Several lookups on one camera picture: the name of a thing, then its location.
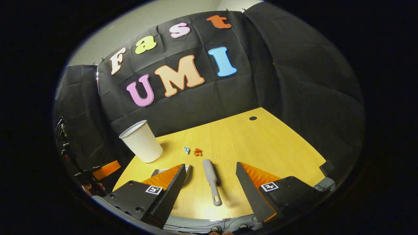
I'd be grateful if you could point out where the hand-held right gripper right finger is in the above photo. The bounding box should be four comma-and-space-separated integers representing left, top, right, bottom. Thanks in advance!
235, 162, 324, 223

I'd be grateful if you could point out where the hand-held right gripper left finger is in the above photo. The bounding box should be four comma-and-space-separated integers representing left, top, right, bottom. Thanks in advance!
111, 164, 187, 228

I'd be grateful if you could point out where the grey plastic dustpan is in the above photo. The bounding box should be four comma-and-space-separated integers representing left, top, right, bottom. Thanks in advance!
151, 165, 192, 185

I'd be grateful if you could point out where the white ribbed garbage bin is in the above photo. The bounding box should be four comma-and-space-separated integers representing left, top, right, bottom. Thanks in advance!
119, 120, 163, 164

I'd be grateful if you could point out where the small grey broom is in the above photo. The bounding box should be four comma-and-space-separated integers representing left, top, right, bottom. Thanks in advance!
202, 159, 223, 207

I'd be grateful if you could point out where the wooden desktop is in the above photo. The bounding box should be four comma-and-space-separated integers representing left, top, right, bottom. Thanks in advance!
113, 107, 327, 220

